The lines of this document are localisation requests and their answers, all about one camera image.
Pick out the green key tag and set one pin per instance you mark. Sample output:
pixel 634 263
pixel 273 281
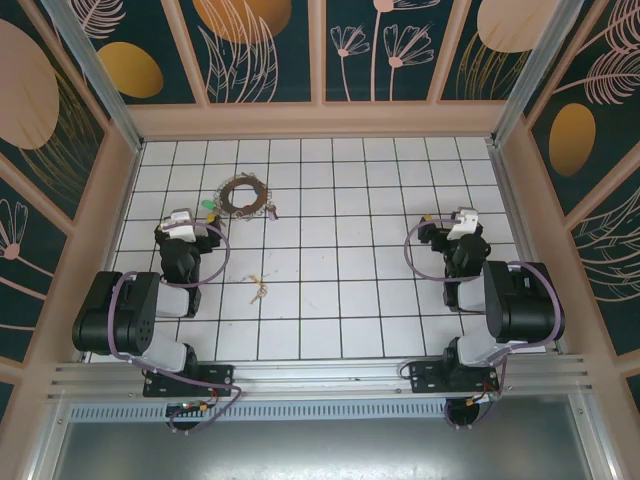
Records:
pixel 206 205

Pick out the purple key tag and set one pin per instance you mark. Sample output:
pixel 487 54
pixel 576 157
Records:
pixel 273 213

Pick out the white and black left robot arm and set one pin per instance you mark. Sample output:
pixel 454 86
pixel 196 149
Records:
pixel 125 310

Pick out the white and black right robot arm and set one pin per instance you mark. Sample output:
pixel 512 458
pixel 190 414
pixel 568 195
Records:
pixel 520 300

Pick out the grey metal panel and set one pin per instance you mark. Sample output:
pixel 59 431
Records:
pixel 320 450

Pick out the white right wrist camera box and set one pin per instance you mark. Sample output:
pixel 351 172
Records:
pixel 462 227

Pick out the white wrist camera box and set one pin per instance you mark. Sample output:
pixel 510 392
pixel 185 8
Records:
pixel 182 231
pixel 462 227

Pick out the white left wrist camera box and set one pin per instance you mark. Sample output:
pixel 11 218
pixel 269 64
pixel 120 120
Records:
pixel 182 231

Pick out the aluminium side rail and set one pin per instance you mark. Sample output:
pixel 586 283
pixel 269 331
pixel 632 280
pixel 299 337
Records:
pixel 512 200

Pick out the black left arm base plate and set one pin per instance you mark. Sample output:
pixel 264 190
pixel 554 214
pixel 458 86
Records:
pixel 220 377

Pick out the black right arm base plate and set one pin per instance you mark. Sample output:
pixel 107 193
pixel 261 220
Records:
pixel 425 377

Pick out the aluminium mounting rail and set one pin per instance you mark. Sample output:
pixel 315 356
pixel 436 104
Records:
pixel 320 380

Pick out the aluminium frame post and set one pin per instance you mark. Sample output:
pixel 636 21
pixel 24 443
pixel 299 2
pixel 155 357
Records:
pixel 92 60
pixel 540 60

